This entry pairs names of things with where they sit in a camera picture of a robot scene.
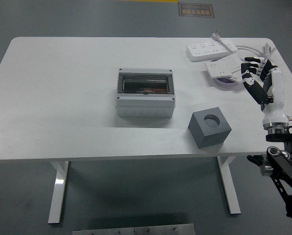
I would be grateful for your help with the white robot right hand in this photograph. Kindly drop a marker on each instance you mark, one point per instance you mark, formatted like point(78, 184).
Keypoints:
point(277, 98)

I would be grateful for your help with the orange cylindrical battery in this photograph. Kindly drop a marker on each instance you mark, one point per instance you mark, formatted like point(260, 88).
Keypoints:
point(153, 91)

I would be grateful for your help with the grey electrical enclosure box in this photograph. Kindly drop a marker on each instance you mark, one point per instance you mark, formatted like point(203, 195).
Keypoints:
point(146, 105)

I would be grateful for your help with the transparent hinged box lid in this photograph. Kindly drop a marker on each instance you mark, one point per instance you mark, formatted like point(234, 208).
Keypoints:
point(144, 82)

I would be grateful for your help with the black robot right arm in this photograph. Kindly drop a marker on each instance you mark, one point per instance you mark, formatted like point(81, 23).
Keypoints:
point(283, 166)

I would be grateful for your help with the flat white socket plates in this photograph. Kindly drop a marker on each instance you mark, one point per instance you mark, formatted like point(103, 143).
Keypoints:
point(235, 73)

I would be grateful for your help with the purple round disc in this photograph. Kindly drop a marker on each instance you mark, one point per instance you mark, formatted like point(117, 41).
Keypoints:
point(224, 81)

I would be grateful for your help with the short white power strip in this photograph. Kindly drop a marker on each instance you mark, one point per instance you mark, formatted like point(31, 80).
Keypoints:
point(222, 66)

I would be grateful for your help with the grey block with round hole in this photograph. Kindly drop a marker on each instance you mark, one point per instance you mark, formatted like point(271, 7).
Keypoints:
point(209, 137)

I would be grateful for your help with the white power plug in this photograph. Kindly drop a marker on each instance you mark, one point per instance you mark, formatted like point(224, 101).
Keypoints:
point(217, 36)

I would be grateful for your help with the long white power strip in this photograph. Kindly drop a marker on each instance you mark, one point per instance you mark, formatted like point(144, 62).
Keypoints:
point(204, 50)

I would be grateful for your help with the white table leg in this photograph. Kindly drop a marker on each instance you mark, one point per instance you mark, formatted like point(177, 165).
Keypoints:
point(231, 191)
point(57, 191)

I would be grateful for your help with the brown floor sign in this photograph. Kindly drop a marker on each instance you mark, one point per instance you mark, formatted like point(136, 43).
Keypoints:
point(196, 9)

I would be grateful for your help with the grey metal plate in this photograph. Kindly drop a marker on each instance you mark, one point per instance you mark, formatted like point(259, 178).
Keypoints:
point(136, 230)

